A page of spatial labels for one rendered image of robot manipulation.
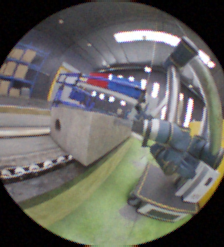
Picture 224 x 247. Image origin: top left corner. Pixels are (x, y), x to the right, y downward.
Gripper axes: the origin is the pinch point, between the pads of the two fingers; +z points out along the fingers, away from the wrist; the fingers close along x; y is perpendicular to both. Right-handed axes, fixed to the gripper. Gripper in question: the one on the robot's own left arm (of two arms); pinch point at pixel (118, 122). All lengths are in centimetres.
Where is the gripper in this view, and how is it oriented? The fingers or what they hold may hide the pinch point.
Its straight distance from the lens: 39.8
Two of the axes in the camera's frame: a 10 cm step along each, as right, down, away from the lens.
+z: -8.9, -2.0, 4.0
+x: -4.1, -0.1, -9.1
